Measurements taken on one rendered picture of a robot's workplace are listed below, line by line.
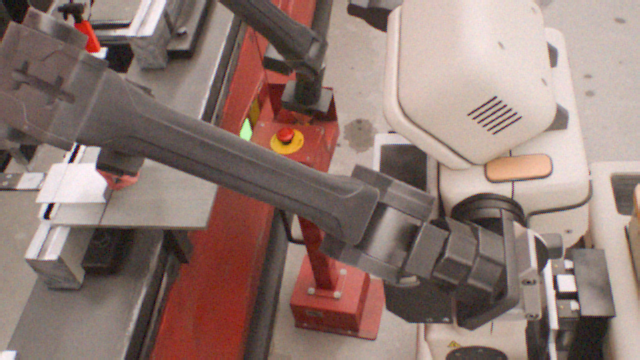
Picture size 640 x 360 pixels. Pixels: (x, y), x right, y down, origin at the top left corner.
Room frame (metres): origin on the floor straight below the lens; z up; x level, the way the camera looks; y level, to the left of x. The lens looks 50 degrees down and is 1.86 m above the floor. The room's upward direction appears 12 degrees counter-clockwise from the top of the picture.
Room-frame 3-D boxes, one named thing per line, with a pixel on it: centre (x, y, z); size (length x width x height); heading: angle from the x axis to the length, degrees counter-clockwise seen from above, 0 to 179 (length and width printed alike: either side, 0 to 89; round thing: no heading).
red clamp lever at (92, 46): (0.98, 0.34, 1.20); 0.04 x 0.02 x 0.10; 74
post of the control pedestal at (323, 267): (1.09, 0.05, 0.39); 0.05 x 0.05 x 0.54; 67
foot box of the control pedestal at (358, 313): (1.08, 0.03, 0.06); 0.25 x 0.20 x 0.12; 67
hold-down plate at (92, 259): (0.87, 0.38, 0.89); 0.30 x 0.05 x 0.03; 164
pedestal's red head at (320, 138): (1.09, 0.05, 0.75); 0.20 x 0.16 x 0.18; 157
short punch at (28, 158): (0.85, 0.44, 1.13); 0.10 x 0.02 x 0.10; 164
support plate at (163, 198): (0.81, 0.30, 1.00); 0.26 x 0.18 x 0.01; 74
